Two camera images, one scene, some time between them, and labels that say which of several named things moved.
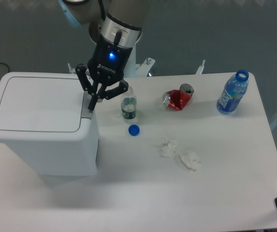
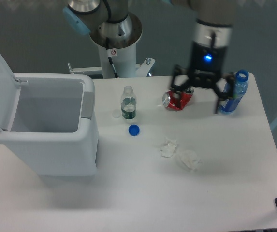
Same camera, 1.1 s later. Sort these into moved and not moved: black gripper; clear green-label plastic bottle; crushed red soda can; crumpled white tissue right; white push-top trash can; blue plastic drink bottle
Moved: black gripper; white push-top trash can
Not moved: blue plastic drink bottle; crushed red soda can; crumpled white tissue right; clear green-label plastic bottle
